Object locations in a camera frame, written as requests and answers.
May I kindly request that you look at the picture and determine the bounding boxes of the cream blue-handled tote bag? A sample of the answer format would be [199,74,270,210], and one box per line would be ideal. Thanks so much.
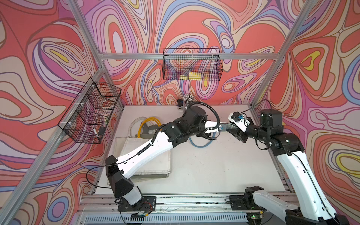
[188,123,238,149]

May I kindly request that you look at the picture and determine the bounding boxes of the aluminium frame post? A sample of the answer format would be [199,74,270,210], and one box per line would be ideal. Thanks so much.
[66,0,126,109]
[250,1,317,107]

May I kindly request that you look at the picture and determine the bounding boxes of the aluminium frame post right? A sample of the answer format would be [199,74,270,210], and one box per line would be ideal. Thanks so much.
[250,1,317,107]

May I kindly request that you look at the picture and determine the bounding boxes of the black cup of sticks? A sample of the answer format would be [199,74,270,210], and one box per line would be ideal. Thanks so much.
[183,94,196,105]

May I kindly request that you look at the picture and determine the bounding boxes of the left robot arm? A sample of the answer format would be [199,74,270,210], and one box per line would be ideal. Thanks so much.
[103,102,220,206]

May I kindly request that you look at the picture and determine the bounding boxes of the olive green canvas bag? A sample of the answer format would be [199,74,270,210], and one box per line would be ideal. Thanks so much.
[121,123,171,179]

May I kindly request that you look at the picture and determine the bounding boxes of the white yellow-handled bag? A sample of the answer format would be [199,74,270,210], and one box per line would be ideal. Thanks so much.
[115,131,173,178]

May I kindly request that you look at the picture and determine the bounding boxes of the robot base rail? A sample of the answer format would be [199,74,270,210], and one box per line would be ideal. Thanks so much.
[75,192,310,225]

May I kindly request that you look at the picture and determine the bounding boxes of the aluminium frame crossbar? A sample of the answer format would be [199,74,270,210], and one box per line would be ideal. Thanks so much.
[99,53,280,60]

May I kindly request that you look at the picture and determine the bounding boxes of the aluminium frame post left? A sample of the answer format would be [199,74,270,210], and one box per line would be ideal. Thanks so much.
[66,0,126,109]

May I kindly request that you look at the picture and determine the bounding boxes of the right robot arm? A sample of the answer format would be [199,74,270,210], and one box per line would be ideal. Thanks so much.
[226,108,349,225]

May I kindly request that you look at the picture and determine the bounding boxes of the black wire basket back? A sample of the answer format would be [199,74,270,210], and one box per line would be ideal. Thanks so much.
[162,47,224,81]

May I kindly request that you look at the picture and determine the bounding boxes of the black wire basket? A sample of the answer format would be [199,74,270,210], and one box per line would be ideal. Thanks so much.
[162,47,224,81]
[58,78,122,144]

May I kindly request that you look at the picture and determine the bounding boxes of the yellow sticky notes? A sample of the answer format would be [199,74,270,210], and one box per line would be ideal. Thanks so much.
[179,71,202,81]

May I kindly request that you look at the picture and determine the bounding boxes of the black wire basket left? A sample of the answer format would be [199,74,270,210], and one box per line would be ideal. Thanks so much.
[58,78,122,144]

